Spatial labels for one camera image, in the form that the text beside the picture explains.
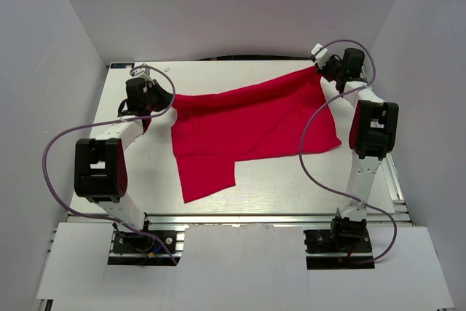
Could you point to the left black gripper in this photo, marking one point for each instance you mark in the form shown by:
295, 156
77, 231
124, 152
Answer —
165, 98

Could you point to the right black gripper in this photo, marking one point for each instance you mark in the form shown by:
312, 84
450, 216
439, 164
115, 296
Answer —
322, 71

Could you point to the red t-shirt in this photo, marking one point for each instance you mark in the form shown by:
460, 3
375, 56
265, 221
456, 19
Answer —
276, 118

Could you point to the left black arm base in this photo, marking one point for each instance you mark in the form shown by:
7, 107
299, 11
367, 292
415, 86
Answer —
132, 249

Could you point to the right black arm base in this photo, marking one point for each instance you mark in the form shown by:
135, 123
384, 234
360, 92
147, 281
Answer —
322, 253

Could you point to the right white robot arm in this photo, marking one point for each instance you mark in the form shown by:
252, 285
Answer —
371, 138

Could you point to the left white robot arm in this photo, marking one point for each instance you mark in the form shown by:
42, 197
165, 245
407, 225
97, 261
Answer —
100, 172

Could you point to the left blue corner label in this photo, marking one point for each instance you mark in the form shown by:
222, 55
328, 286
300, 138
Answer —
122, 66

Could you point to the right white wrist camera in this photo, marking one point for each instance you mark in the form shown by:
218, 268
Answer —
319, 55

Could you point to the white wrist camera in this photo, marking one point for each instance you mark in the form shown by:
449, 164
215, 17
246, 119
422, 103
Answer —
319, 55
142, 71

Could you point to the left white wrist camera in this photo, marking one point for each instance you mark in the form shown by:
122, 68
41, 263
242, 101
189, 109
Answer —
142, 71

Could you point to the aluminium front table rail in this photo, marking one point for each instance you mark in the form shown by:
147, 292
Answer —
159, 222

